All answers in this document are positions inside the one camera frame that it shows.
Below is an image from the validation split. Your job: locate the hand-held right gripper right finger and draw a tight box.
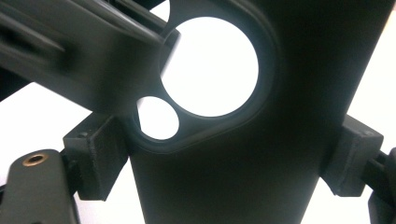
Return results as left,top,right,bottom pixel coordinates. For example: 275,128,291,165
320,114,385,198

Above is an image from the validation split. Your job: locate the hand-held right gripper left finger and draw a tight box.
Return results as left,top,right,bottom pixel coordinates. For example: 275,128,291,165
63,113,130,202

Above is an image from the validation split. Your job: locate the black phone case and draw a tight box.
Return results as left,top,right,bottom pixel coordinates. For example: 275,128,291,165
125,0,396,224

